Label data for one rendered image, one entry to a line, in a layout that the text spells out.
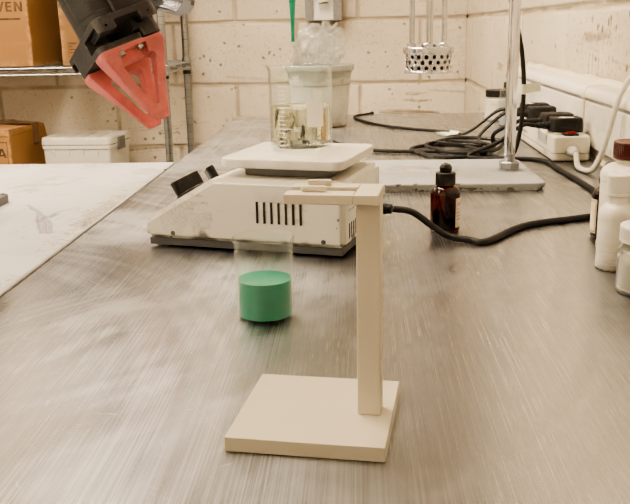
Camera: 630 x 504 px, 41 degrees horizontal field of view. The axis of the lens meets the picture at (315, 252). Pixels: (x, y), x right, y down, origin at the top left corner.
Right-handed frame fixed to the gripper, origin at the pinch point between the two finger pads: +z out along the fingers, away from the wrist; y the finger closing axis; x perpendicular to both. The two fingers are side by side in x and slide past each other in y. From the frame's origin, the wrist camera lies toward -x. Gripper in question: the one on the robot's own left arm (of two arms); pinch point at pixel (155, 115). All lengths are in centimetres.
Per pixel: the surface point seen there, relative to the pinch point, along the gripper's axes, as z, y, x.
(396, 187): 18.6, 9.1, -28.2
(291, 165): 11.0, -11.4, -3.9
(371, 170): 15.0, -8.6, -13.3
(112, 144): -33, 200, -74
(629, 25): 15, 3, -74
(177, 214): 9.7, -1.8, 3.9
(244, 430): 22.7, -36.2, 21.2
